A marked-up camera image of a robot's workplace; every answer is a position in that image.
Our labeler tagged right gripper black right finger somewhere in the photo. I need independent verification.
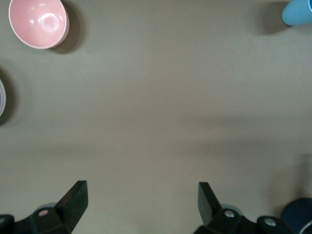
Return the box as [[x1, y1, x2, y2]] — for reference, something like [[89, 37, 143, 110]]
[[195, 181, 247, 234]]

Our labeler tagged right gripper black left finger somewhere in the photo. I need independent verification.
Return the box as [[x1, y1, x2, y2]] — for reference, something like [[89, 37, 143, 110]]
[[29, 180, 88, 234]]

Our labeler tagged glass pot lid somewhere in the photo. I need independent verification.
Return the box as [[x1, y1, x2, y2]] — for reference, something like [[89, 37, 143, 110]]
[[301, 219, 312, 234]]

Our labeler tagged brown table cover sheet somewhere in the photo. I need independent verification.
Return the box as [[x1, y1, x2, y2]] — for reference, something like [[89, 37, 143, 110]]
[[0, 0, 312, 234]]

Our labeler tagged pink plastic bowl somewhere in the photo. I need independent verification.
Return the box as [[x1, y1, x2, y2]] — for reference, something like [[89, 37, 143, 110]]
[[8, 0, 70, 49]]

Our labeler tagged blue plastic cup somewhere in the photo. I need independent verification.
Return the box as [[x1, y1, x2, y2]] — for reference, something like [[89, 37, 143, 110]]
[[282, 0, 312, 26]]

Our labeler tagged dark pot with blue handle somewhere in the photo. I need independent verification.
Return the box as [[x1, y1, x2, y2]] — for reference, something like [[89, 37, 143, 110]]
[[280, 198, 312, 234]]

